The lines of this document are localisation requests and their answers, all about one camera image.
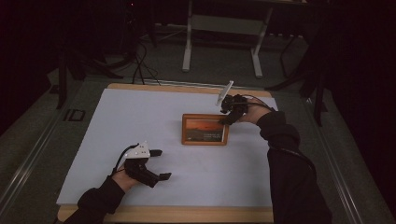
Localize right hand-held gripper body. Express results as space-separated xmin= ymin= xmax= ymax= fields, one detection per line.
xmin=216 ymin=79 xmax=250 ymax=115

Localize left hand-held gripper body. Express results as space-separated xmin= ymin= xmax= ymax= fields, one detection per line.
xmin=123 ymin=141 xmax=162 ymax=189

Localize wooden photo frame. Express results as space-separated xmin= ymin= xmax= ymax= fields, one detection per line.
xmin=181 ymin=113 xmax=230 ymax=147

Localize person's right hand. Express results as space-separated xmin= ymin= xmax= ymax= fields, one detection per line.
xmin=237 ymin=104 xmax=272 ymax=125

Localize person's left hand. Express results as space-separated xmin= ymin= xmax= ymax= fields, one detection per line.
xmin=111 ymin=167 xmax=141 ymax=194

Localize white table mat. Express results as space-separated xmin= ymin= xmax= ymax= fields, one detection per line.
xmin=56 ymin=88 xmax=279 ymax=207

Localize black metal stand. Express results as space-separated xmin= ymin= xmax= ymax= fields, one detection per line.
xmin=265 ymin=34 xmax=329 ymax=127
xmin=55 ymin=46 xmax=68 ymax=110

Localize left hand-held gripper black cable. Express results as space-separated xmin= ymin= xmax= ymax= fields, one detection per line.
xmin=110 ymin=143 xmax=140 ymax=177

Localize hand-held gripper black cable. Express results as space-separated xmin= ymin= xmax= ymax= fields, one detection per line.
xmin=110 ymin=143 xmax=140 ymax=177
xmin=232 ymin=93 xmax=277 ymax=112

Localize right hand-held gripper black cable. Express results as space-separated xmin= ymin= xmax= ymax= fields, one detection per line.
xmin=232 ymin=93 xmax=277 ymax=112

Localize aluminium floor rail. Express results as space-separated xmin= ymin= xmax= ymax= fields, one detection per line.
xmin=136 ymin=77 xmax=261 ymax=91
xmin=303 ymin=97 xmax=363 ymax=224
xmin=0 ymin=106 xmax=68 ymax=216

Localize black rectangular floor bracket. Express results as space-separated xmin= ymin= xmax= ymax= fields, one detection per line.
xmin=64 ymin=108 xmax=87 ymax=122

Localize white metal table frame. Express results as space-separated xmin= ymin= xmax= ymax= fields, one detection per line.
xmin=181 ymin=0 xmax=275 ymax=78

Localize black floor cables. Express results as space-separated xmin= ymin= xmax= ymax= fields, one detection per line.
xmin=132 ymin=40 xmax=162 ymax=87

